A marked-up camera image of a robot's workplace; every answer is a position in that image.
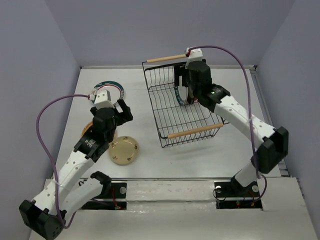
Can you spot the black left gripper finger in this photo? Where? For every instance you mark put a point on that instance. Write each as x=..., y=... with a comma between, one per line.
x=93, y=110
x=126, y=115

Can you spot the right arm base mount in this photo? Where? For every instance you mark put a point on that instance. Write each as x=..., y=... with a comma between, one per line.
x=227, y=198

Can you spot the woven tan plate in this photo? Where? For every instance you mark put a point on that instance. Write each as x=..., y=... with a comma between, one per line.
x=89, y=125

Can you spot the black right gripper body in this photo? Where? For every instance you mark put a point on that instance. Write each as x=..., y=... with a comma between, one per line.
x=194, y=91

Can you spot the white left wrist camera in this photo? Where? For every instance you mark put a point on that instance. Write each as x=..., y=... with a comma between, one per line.
x=101, y=99

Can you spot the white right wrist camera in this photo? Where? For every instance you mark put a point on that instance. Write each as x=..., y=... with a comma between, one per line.
x=194, y=54

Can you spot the white plate teal lettered rim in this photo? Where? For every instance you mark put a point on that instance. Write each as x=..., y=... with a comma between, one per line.
x=181, y=94

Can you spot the beige floral plate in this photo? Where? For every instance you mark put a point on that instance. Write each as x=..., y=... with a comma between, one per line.
x=123, y=150

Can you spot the white plate teal red rim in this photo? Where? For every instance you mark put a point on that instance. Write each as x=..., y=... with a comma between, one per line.
x=115, y=89

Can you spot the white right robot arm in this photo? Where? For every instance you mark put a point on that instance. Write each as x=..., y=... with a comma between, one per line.
x=270, y=144

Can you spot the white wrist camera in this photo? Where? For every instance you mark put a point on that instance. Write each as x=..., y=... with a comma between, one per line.
x=194, y=54
x=101, y=99

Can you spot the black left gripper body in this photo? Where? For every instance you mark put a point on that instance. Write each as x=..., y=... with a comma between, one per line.
x=110, y=137

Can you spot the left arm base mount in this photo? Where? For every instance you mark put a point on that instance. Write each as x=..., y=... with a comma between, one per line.
x=113, y=199

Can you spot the black wire dish rack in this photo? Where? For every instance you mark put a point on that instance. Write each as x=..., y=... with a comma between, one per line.
x=176, y=124

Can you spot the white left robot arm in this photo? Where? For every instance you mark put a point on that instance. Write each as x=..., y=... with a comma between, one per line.
x=53, y=209

